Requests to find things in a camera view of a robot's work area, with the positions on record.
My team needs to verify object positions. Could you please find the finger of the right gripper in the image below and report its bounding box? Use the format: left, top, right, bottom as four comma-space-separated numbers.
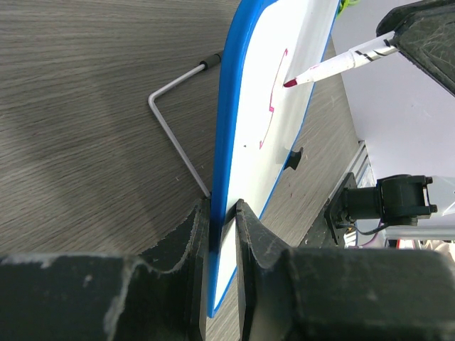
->
376, 0, 454, 94

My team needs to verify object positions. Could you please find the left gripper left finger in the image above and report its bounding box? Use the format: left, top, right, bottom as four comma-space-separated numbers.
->
1, 200, 210, 340

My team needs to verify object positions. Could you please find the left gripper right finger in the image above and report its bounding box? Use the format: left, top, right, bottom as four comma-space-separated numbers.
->
235, 200, 454, 340

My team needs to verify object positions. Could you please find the magenta whiteboard marker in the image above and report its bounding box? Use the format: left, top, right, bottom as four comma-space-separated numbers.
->
284, 31, 397, 88

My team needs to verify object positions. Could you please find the blue framed whiteboard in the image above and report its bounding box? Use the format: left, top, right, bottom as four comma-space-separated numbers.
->
208, 1, 340, 317

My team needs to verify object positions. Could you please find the whiteboard wire stand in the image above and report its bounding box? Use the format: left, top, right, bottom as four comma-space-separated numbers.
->
146, 51, 223, 198

